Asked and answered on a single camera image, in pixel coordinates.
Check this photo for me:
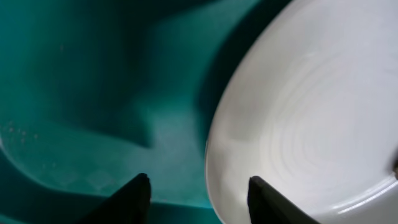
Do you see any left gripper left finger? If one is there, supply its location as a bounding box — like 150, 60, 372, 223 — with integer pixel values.
77, 173, 151, 224

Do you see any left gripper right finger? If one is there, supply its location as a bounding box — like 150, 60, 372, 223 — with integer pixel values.
248, 176, 320, 224

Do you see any grey round plate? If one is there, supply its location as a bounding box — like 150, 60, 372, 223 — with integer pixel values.
205, 0, 397, 224

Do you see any brown food scrap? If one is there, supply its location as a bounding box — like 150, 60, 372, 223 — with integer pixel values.
392, 159, 398, 180

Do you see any teal serving tray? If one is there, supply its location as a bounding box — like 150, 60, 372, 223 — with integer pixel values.
1, 0, 287, 223

